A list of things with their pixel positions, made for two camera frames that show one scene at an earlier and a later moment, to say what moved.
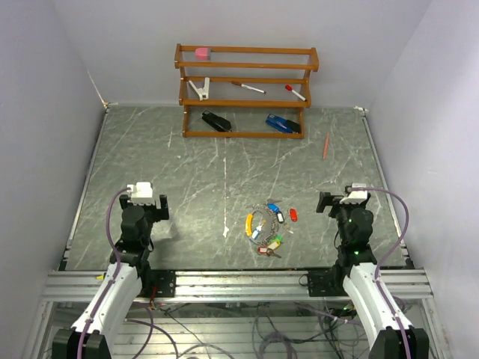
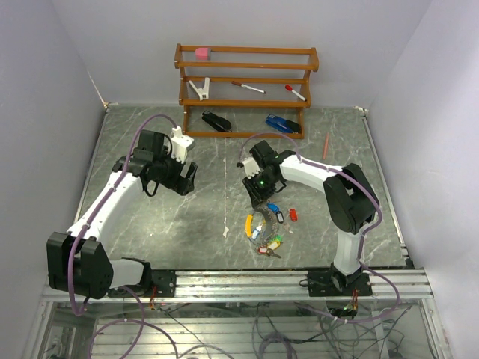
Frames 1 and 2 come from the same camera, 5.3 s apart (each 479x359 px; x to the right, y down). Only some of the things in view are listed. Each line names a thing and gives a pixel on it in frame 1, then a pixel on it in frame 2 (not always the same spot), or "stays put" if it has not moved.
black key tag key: [280, 217] stays put
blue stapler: [282, 123] stays put
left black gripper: [158, 214] -> [182, 185]
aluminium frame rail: [233, 286] stays put
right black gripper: [327, 200] -> [257, 197]
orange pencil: [325, 145] stays put
